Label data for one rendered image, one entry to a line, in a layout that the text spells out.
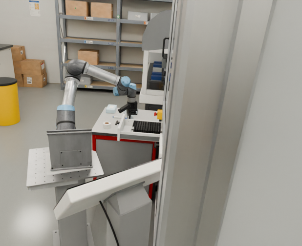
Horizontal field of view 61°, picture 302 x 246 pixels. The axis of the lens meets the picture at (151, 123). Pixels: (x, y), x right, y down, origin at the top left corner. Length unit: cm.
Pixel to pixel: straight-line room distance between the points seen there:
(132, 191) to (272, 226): 88
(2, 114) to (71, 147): 274
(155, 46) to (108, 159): 120
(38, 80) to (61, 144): 459
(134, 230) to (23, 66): 541
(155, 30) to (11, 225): 216
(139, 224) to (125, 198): 14
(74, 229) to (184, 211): 196
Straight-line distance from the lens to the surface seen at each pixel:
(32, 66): 616
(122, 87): 202
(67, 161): 173
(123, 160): 234
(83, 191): 89
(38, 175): 175
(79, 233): 215
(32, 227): 253
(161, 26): 265
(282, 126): 18
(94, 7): 562
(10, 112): 433
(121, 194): 105
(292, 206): 22
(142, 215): 112
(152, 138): 193
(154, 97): 278
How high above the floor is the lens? 174
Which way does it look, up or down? 24 degrees down
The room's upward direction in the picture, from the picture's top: 5 degrees clockwise
